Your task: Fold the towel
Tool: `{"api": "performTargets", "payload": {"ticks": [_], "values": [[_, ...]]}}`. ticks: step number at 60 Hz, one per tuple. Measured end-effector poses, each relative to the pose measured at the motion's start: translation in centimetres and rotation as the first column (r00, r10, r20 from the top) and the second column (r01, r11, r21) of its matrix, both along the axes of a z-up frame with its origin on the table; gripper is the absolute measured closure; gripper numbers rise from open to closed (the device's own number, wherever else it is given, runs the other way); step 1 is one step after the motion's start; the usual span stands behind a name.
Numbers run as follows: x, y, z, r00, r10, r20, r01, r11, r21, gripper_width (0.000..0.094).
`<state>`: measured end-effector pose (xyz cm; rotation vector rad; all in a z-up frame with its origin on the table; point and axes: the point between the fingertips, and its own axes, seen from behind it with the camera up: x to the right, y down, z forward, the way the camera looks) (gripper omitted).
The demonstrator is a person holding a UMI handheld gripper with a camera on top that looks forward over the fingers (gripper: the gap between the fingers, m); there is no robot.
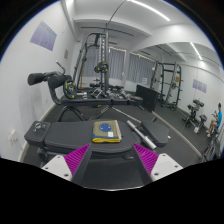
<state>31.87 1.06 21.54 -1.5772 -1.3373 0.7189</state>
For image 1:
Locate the olive and blue printed towel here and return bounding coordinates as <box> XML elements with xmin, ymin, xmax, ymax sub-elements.
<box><xmin>91</xmin><ymin>119</ymin><xmax>123</xmax><ymax>144</ymax></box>

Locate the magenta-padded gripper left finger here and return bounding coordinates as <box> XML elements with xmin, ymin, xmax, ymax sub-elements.
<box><xmin>41</xmin><ymin>143</ymin><xmax>94</xmax><ymax>184</ymax></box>

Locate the group of dumbbells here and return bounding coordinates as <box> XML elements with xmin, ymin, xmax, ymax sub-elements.
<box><xmin>89</xmin><ymin>83</ymin><xmax>141</xmax><ymax>99</ymax></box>

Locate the black roller-pad extension bench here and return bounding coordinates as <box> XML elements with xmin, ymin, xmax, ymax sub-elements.
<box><xmin>27</xmin><ymin>60</ymin><xmax>144</xmax><ymax>123</ymax></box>

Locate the small purple wall poster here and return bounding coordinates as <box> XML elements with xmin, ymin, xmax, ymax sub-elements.
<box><xmin>192</xmin><ymin>78</ymin><xmax>208</xmax><ymax>94</ymax></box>

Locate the white wall outlet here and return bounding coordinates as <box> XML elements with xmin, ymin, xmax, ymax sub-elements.
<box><xmin>7</xmin><ymin>129</ymin><xmax>18</xmax><ymax>145</ymax></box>

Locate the black box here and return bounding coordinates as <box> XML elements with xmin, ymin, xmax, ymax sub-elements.
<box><xmin>134</xmin><ymin>84</ymin><xmax>160</xmax><ymax>113</ymax></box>

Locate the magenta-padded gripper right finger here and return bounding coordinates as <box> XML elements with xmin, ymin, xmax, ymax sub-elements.
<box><xmin>130</xmin><ymin>142</ymin><xmax>184</xmax><ymax>186</ymax></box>

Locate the long ceiling light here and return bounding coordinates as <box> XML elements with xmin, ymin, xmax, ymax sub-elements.
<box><xmin>128</xmin><ymin>0</ymin><xmax>171</xmax><ymax>22</ymax></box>
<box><xmin>189</xmin><ymin>41</ymin><xmax>203</xmax><ymax>61</ymax></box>

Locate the silver barbell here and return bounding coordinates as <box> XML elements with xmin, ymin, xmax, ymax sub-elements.
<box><xmin>111</xmin><ymin>105</ymin><xmax>158</xmax><ymax>151</ymax></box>

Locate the black squat rack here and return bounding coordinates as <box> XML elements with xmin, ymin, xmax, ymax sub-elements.
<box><xmin>151</xmin><ymin>60</ymin><xmax>184</xmax><ymax>111</ymax></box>

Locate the metal ring clip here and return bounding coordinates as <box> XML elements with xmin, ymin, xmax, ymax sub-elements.
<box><xmin>33</xmin><ymin>121</ymin><xmax>44</xmax><ymax>132</ymax></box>

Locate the black padded workout bench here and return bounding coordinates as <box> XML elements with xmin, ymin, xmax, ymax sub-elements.
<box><xmin>23</xmin><ymin>119</ymin><xmax>141</xmax><ymax>191</ymax></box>

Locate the black yellow exercise machine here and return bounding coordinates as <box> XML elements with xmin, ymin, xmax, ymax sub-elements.
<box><xmin>182</xmin><ymin>99</ymin><xmax>208</xmax><ymax>129</ymax></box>

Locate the person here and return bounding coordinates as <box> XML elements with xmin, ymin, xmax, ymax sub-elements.
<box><xmin>205</xmin><ymin>102</ymin><xmax>224</xmax><ymax>138</ymax></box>

